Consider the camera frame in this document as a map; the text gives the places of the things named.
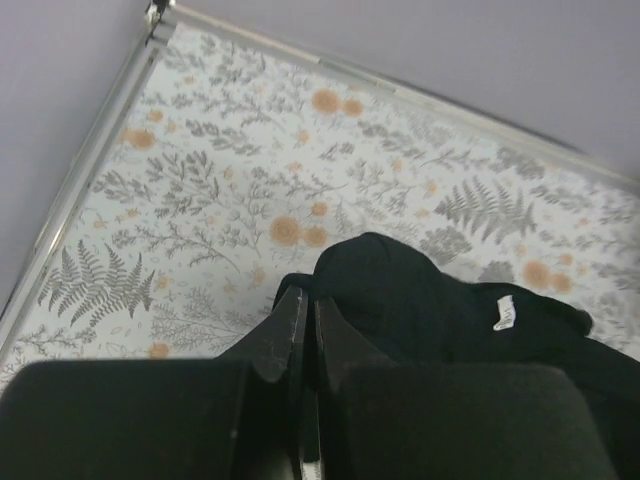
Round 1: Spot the black t-shirt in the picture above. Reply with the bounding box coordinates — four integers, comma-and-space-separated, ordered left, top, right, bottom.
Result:
276, 232, 639, 479

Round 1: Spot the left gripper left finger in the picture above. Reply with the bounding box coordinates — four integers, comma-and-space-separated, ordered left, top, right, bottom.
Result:
1, 287, 308, 479

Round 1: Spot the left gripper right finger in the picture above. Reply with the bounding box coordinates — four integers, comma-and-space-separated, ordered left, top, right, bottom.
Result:
315, 299, 616, 479

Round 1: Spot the floral table mat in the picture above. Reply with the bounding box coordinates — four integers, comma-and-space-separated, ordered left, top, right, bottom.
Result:
1, 24, 639, 383

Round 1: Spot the aluminium table frame rail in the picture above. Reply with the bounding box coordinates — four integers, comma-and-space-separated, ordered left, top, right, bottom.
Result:
0, 0, 640, 321

